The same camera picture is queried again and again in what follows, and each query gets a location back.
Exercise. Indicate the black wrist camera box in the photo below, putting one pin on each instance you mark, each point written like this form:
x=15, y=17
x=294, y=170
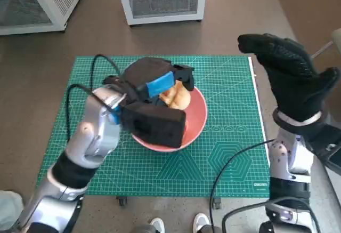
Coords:
x=154, y=126
x=330, y=150

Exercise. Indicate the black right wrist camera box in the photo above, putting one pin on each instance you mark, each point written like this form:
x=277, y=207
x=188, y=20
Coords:
x=330, y=150

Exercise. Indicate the pink bowl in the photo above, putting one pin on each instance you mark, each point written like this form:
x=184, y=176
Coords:
x=198, y=110

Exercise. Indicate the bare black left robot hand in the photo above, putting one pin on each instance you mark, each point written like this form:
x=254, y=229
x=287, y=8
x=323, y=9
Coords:
x=149, y=70

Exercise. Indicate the white shoe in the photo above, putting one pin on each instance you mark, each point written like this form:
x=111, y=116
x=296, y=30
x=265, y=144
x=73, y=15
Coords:
x=157, y=225
x=201, y=221

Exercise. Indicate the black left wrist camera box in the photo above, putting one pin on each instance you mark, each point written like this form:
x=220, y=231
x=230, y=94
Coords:
x=154, y=126

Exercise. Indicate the round toy bread bun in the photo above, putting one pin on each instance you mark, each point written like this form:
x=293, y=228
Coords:
x=181, y=98

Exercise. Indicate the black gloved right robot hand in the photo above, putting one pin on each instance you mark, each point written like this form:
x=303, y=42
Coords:
x=293, y=83

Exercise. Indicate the table caster wheel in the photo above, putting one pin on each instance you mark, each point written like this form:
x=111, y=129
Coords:
x=217, y=203
x=122, y=201

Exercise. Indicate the green cutting mat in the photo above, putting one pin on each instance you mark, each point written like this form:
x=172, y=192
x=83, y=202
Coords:
x=160, y=171

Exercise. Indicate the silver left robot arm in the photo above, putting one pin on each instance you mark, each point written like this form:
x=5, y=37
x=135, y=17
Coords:
x=93, y=137

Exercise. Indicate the white cabinet with vent slats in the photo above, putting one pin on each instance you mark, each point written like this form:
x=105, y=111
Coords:
x=61, y=1

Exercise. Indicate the person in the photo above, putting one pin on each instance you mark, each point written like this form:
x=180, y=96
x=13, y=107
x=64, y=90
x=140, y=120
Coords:
x=9, y=206

